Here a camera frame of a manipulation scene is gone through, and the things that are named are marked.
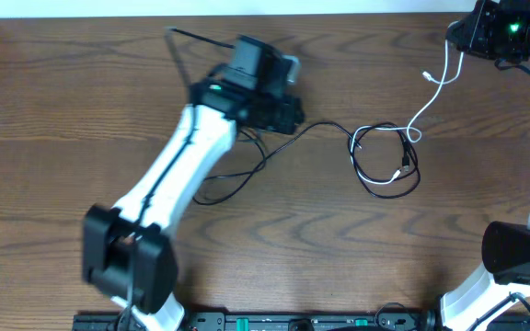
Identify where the black usb cable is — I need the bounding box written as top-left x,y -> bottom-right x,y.
191,120 -> 363,207
347,121 -> 421,200

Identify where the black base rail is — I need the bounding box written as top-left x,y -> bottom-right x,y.
71,306 -> 530,331

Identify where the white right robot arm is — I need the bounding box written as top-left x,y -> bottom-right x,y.
420,0 -> 530,330

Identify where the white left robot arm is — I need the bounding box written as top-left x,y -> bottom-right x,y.
82,74 -> 304,330

